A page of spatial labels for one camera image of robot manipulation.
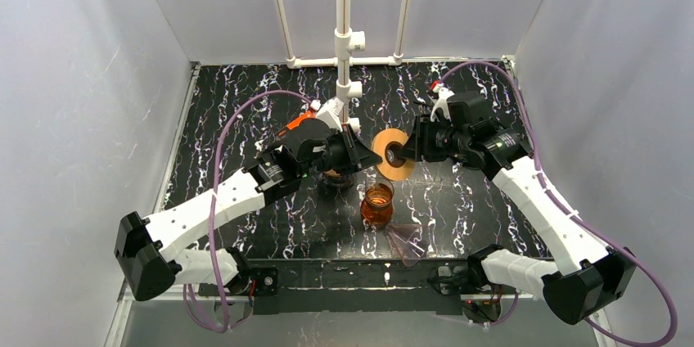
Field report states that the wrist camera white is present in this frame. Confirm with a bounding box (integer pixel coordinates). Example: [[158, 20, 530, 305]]
[[430, 80, 455, 123], [309, 97, 344, 131]]

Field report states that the amber glass server pitcher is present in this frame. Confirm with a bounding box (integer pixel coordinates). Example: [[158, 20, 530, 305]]
[[360, 180, 394, 228]]

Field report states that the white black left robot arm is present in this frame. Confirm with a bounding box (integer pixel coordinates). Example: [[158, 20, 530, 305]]
[[114, 118, 383, 301]]

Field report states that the white PVC pipe frame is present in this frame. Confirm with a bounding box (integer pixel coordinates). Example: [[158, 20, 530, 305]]
[[274, 0, 412, 132]]

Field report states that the pink translucent plastic dripper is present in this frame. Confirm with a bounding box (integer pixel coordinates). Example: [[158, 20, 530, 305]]
[[385, 224, 428, 267]]

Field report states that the clear glass server pitcher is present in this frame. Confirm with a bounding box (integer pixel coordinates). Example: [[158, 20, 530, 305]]
[[322, 170, 356, 189]]

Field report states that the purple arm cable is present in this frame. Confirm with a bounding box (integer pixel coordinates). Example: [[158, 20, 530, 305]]
[[439, 61, 678, 347], [183, 89, 321, 335]]

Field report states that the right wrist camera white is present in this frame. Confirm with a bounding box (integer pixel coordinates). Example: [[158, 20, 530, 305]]
[[430, 80, 455, 123]]

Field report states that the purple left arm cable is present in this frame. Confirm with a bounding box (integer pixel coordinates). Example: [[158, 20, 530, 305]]
[[183, 89, 321, 335]]

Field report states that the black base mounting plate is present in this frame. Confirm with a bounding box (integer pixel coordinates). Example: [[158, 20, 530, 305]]
[[197, 257, 505, 324]]

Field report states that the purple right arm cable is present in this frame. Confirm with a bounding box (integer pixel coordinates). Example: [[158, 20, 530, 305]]
[[439, 61, 678, 347]]

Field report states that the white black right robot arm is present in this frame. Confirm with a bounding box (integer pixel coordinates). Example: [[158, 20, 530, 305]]
[[372, 90, 635, 325]]

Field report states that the orange coffee filter box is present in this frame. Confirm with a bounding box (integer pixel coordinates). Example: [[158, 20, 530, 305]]
[[276, 110, 315, 138]]

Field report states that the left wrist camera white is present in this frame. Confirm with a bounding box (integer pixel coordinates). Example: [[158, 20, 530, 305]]
[[309, 97, 344, 131]]

